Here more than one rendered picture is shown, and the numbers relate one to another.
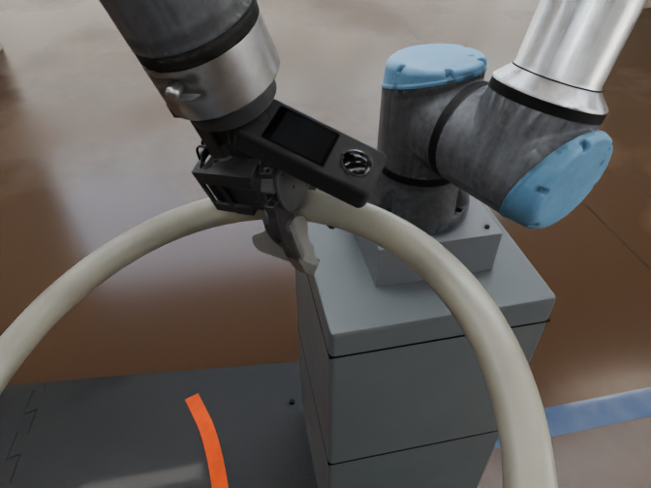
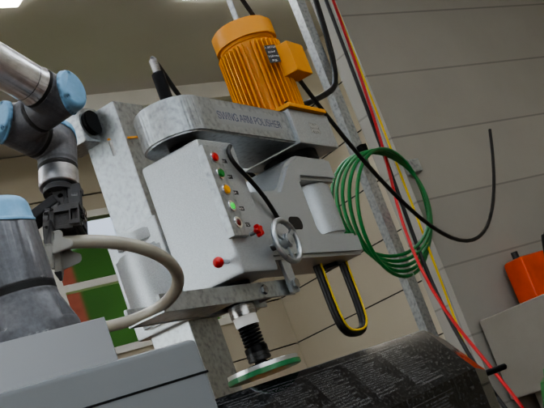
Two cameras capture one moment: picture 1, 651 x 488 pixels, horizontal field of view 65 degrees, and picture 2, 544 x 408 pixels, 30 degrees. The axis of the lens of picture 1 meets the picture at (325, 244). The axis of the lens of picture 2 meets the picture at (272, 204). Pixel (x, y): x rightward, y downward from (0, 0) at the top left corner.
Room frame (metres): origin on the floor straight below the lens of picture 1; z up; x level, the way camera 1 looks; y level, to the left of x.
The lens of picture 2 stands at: (2.52, -0.49, 0.65)
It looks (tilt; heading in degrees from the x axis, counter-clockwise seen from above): 12 degrees up; 154
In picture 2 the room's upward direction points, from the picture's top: 20 degrees counter-clockwise
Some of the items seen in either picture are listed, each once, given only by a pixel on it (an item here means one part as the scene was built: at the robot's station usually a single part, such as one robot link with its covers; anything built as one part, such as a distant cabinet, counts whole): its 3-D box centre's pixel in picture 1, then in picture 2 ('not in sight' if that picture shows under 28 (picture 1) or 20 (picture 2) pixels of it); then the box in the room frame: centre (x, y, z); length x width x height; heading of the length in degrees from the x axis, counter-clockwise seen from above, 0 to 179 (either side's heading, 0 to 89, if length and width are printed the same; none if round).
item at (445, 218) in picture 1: (418, 179); (21, 320); (0.76, -0.16, 0.99); 0.19 x 0.19 x 0.10
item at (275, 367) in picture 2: not in sight; (263, 368); (-0.21, 0.63, 0.84); 0.22 x 0.22 x 0.04
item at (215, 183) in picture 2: not in sight; (222, 191); (-0.07, 0.64, 1.35); 0.08 x 0.03 x 0.28; 127
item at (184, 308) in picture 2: not in sight; (217, 301); (-0.14, 0.54, 1.06); 0.69 x 0.19 x 0.05; 127
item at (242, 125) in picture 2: not in sight; (240, 141); (-0.41, 0.91, 1.59); 0.96 x 0.25 x 0.17; 127
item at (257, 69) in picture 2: not in sight; (261, 75); (-0.59, 1.17, 1.88); 0.31 x 0.28 x 0.40; 37
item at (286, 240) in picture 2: not in sight; (277, 244); (-0.18, 0.80, 1.18); 0.15 x 0.10 x 0.15; 127
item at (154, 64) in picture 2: not in sight; (161, 85); (-0.20, 0.63, 1.76); 0.04 x 0.04 x 0.17
